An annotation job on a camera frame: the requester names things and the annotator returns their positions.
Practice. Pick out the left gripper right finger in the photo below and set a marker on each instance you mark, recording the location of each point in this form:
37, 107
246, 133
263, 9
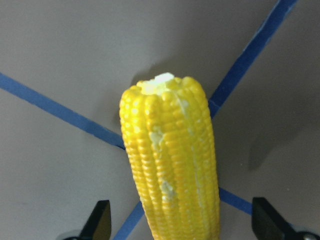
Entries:
268, 224

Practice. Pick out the yellow corn cob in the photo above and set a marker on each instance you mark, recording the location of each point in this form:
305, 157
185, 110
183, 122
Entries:
168, 136

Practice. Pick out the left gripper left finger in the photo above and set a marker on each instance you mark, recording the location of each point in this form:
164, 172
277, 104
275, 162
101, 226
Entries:
98, 225

